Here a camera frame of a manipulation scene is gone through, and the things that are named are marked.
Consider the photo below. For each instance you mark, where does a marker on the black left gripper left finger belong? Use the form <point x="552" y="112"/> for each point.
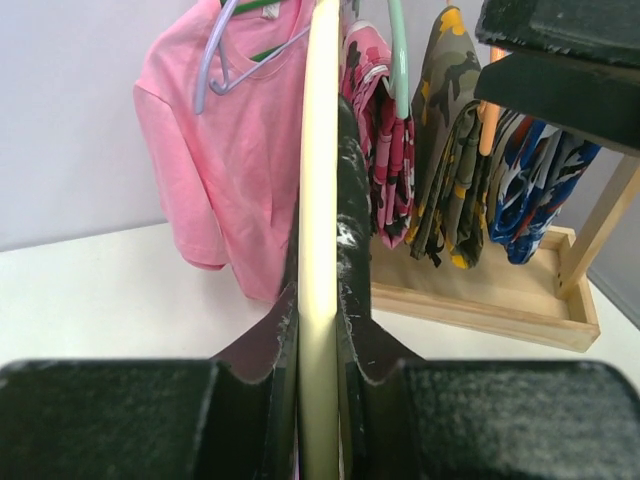
<point x="228" y="417"/>

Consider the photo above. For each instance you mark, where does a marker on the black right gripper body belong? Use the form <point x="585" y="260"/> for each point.
<point x="572" y="64"/>

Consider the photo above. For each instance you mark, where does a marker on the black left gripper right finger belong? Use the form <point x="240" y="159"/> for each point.
<point x="404" y="417"/>

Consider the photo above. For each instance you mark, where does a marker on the cream hanger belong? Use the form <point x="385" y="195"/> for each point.
<point x="317" y="257"/>

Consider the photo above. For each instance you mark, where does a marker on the black floral garment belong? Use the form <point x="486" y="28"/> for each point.
<point x="353" y="231"/>

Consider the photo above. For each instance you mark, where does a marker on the orange hanger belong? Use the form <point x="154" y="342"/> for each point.
<point x="489" y="114"/>

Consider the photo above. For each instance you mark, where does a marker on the blue patterned garment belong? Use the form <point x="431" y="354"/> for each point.
<point x="535" y="168"/>

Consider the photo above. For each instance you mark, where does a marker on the camouflage garment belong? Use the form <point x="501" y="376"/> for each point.
<point x="451" y="173"/>

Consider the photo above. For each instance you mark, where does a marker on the wooden clothes rack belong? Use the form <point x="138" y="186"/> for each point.
<point x="547" y="301"/>

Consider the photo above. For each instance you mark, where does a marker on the pink patterned garment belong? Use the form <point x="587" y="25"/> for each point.
<point x="386" y="141"/>

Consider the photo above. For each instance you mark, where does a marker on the pink t-shirt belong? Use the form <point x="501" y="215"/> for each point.
<point x="228" y="177"/>

